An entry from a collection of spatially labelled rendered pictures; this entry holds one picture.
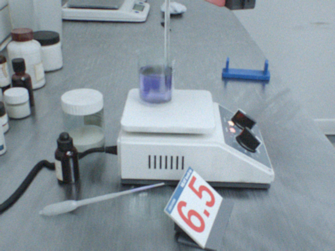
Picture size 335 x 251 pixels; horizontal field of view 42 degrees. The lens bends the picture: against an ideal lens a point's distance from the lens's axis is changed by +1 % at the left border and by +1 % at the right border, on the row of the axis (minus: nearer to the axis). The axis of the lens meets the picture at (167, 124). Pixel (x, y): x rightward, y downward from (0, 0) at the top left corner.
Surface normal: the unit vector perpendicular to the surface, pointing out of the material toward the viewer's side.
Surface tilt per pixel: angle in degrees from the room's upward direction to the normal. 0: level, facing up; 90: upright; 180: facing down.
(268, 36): 90
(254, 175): 90
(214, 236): 0
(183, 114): 0
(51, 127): 0
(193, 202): 40
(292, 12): 90
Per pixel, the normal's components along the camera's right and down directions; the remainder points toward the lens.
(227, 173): -0.04, 0.46
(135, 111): 0.01, -0.89
